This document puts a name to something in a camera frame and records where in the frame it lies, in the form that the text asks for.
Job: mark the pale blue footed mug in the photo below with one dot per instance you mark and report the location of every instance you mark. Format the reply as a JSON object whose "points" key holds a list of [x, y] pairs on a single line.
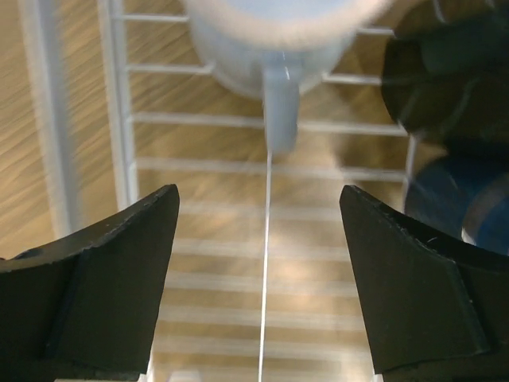
{"points": [[276, 50]]}

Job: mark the black mug white inside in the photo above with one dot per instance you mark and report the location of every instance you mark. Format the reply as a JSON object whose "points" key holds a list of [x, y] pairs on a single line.
{"points": [[445, 75]]}

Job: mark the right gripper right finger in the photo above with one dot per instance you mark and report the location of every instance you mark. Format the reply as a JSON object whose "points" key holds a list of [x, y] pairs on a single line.
{"points": [[435, 308]]}

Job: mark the white wire dish rack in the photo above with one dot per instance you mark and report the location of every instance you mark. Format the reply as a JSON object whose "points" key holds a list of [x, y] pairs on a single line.
{"points": [[260, 287]]}

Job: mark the small dark blue mug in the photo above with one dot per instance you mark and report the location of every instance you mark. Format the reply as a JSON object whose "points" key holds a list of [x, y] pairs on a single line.
{"points": [[463, 197]]}

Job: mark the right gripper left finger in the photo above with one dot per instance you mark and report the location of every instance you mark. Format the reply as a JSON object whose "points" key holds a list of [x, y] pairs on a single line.
{"points": [[85, 307]]}

